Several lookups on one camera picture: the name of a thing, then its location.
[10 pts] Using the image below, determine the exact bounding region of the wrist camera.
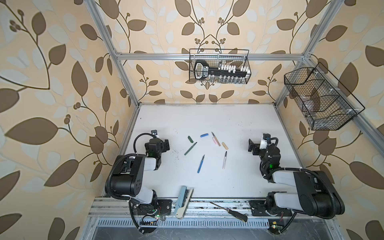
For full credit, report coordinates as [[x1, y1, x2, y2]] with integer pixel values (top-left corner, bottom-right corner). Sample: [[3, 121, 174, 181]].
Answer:
[[151, 130, 158, 137], [260, 133, 271, 150]]

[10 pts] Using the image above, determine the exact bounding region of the light blue stapler tool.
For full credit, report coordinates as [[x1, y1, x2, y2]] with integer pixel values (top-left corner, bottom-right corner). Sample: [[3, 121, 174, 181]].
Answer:
[[174, 186, 194, 219]]

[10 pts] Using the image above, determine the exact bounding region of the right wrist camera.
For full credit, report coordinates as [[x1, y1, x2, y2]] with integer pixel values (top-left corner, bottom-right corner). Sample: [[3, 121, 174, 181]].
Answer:
[[260, 133, 271, 150]]

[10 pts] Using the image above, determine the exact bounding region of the black handled screwdriver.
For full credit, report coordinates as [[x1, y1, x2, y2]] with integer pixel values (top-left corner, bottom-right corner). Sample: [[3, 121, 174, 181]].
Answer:
[[210, 202, 248, 223]]

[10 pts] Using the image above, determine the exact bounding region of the black socket tool set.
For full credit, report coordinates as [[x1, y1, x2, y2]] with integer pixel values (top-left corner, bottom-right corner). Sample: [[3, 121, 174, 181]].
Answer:
[[192, 60, 251, 80]]

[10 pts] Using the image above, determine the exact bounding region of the center black wire basket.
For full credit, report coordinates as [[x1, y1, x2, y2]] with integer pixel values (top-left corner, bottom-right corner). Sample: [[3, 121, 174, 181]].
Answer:
[[189, 48, 252, 85]]

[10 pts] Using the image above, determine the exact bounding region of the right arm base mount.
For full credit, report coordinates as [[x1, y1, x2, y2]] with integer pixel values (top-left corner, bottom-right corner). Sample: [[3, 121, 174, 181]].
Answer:
[[249, 192, 297, 235]]

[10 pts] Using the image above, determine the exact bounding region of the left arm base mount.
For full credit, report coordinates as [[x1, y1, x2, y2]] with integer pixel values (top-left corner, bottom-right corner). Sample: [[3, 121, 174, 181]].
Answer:
[[129, 199, 172, 234]]

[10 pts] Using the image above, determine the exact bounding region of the pink white pen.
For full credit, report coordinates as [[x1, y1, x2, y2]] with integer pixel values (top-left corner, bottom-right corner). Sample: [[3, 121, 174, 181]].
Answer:
[[222, 151, 228, 170]]

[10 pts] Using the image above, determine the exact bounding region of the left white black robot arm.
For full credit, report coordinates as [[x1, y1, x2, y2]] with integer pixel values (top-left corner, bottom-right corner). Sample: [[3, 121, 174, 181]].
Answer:
[[105, 130, 170, 211]]

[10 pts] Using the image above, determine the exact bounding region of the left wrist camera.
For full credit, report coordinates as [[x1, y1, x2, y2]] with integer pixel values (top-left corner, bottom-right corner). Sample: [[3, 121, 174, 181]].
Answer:
[[151, 130, 158, 137]]

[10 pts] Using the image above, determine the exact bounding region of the right black wire basket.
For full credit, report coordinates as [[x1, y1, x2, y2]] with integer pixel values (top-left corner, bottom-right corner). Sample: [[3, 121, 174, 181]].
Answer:
[[284, 62, 366, 131]]

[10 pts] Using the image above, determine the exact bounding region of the tan pen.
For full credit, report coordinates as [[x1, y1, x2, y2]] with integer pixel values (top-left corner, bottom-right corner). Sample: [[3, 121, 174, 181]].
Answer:
[[212, 132, 221, 147]]

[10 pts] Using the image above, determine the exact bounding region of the green pen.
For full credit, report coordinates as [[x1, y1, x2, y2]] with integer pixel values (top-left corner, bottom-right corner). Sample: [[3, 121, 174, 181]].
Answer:
[[184, 142, 197, 156]]

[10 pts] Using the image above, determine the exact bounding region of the blue pen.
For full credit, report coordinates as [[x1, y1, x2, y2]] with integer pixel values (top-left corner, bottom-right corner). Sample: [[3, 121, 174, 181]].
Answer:
[[197, 155, 205, 174]]

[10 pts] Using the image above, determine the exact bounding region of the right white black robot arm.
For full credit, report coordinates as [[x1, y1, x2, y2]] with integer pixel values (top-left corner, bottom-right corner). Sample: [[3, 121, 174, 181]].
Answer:
[[248, 135, 345, 219]]

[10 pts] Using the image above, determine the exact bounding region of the black wire basket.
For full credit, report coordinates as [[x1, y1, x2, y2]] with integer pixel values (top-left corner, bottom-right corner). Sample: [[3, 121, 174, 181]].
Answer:
[[189, 48, 252, 85], [284, 62, 366, 131]]

